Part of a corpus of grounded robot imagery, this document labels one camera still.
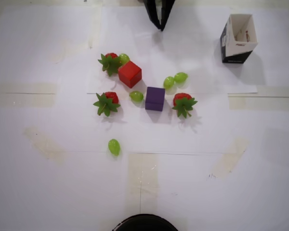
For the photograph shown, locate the red wooden cube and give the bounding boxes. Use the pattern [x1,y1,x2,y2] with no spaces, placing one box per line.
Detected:
[117,60,143,89]

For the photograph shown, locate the green plastic grape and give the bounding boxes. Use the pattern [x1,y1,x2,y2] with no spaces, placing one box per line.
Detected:
[174,72,189,84]
[129,90,145,103]
[107,138,122,157]
[118,53,131,65]
[163,76,176,90]

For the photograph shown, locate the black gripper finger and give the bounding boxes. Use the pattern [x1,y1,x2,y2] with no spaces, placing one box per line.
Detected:
[144,0,163,31]
[160,0,176,31]

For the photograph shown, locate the open white black cardboard box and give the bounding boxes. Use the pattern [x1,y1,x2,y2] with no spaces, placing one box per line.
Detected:
[219,13,259,64]

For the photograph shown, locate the purple wooden cube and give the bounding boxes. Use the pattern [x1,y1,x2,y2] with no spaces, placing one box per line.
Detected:
[144,86,166,112]

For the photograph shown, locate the black round dome object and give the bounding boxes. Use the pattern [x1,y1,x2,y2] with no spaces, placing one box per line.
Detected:
[112,213,179,231]

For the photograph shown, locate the red plastic strawberry green leaves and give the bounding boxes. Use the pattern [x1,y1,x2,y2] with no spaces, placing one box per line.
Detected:
[92,91,121,118]
[97,52,123,77]
[171,92,198,119]

